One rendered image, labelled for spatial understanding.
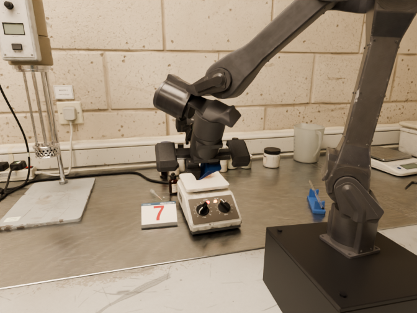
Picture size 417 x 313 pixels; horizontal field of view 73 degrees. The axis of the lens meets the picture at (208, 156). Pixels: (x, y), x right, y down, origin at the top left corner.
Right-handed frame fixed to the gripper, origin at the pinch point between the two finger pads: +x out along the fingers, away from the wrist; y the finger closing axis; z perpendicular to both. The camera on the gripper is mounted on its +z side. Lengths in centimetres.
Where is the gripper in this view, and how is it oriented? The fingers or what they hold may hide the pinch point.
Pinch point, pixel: (199, 169)
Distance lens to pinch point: 60.3
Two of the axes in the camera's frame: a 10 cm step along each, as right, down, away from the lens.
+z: -1.9, -7.8, 6.0
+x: -1.5, 6.3, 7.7
